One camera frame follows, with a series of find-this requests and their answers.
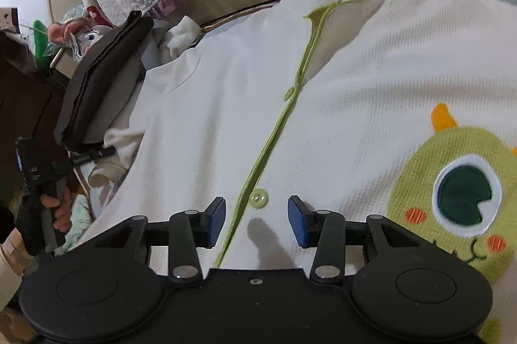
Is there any cream folded garment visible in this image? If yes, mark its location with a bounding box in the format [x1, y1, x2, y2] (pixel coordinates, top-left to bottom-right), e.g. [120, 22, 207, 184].
[87, 128, 144, 189]

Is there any dark wooden nightstand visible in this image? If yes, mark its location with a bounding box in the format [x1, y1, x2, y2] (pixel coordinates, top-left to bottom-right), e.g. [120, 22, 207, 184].
[0, 31, 77, 207]

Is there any person's left hand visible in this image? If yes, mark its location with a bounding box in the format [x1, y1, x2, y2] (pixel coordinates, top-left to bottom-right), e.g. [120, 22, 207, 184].
[39, 192, 74, 244]

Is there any grey rabbit plush toy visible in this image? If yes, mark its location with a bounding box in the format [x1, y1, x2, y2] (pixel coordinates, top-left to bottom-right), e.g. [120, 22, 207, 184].
[47, 16, 111, 64]

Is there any green plastic object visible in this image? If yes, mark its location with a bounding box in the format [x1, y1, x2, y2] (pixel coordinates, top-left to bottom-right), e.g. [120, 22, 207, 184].
[32, 20, 55, 64]

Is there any translucent plastic bag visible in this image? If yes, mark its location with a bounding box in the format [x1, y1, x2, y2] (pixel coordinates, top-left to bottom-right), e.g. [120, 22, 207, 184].
[67, 5, 87, 23]

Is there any small white cloth piece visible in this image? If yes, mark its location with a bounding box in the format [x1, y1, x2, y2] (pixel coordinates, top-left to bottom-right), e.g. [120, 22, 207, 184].
[159, 15, 201, 59]

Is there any grey folded garment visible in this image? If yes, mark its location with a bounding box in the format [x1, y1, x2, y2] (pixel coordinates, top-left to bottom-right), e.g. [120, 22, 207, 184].
[83, 18, 170, 143]

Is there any geometric patterned cover cloth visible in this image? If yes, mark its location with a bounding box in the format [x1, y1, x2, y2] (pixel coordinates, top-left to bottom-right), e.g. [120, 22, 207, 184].
[0, 6, 19, 33]

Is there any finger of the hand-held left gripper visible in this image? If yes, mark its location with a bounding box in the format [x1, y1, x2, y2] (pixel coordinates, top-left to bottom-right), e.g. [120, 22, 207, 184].
[69, 147, 116, 167]

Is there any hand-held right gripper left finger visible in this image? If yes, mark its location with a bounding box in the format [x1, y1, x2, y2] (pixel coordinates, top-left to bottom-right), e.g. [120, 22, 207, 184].
[93, 196, 227, 285]

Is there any dark brown folded garment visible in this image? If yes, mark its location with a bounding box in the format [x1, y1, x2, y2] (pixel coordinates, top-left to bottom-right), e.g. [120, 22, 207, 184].
[54, 10, 155, 147]

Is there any cream pajama top green trim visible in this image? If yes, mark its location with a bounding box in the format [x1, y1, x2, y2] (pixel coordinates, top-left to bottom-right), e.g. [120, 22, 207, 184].
[79, 0, 517, 344]

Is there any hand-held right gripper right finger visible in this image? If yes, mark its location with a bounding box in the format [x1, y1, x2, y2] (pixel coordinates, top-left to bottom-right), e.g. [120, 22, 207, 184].
[287, 195, 421, 285]

